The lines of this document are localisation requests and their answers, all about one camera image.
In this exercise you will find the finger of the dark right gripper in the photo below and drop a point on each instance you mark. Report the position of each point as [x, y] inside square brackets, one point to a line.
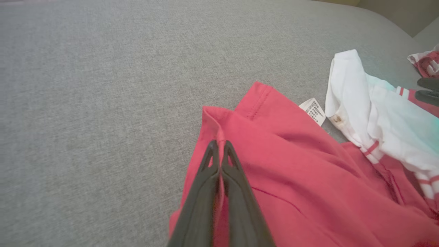
[428, 97]
[430, 84]

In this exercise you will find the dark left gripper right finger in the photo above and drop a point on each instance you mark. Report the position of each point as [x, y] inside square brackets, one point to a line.
[240, 206]

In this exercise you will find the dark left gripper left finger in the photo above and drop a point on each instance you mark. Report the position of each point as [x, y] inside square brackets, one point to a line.
[197, 206]

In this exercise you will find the red white-striped shorts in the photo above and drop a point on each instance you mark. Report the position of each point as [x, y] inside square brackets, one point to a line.
[428, 63]

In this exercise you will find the red lettered basketball jersey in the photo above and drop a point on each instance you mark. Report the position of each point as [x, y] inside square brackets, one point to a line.
[301, 178]

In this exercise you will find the grey fabric sofa seat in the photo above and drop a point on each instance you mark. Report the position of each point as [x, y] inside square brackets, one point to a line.
[103, 103]

